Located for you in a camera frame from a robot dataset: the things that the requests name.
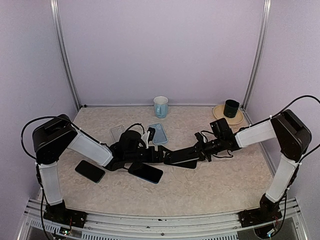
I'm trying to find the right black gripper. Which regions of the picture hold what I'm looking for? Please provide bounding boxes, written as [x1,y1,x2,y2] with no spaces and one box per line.
[185,136,224,162]

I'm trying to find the dark green cup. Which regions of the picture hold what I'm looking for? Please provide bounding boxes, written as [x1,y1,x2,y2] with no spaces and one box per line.
[223,99,240,118]

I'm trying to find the aluminium frame post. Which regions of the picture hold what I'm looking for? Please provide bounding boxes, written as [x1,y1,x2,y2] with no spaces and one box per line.
[242,0,272,112]
[49,0,82,111]

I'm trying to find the light blue mug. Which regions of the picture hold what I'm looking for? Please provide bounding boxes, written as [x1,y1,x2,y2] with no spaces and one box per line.
[153,96,169,119]

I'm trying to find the black phone white edge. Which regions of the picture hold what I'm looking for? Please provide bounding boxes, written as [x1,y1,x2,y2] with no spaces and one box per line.
[163,147,200,169]

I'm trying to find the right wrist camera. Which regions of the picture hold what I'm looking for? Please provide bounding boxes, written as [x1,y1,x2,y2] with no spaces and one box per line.
[194,132,208,144]

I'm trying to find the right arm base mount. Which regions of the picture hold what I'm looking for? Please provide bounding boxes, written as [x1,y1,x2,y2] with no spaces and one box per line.
[238,195,282,228]

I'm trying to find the beige plate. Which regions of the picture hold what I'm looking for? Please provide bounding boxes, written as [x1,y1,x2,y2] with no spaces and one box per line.
[212,104,244,126]

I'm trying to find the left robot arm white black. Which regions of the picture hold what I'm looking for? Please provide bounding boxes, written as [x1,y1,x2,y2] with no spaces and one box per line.
[20,114,164,223]

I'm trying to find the clear phone case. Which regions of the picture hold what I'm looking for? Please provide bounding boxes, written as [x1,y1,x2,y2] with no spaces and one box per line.
[109,125,125,142]

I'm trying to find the left aluminium frame post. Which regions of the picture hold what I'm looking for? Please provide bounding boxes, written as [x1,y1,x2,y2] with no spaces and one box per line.
[49,0,82,111]

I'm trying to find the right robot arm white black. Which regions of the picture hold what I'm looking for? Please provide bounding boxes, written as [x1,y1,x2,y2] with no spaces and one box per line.
[167,95,320,222]

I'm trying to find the light blue phone case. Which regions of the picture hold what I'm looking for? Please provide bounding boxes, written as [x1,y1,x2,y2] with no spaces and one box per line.
[148,123,168,146]

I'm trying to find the black phone left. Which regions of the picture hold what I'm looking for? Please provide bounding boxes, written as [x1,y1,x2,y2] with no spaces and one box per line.
[75,160,105,184]

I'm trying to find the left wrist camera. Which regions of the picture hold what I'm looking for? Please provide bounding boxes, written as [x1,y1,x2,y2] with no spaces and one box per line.
[141,127,156,149]

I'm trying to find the black phone blue edge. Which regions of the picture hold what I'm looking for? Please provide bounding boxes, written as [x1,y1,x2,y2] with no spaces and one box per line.
[128,162,163,184]

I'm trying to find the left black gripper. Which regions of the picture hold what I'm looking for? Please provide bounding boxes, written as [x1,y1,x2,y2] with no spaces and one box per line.
[125,145,173,164]

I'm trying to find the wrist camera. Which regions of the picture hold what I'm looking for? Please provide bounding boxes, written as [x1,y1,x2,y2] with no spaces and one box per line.
[141,127,156,149]
[194,132,208,144]

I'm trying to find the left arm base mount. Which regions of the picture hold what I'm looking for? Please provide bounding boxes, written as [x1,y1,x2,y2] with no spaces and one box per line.
[43,200,88,229]

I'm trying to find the right aluminium frame post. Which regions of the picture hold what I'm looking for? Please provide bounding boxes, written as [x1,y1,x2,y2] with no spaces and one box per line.
[242,0,272,112]

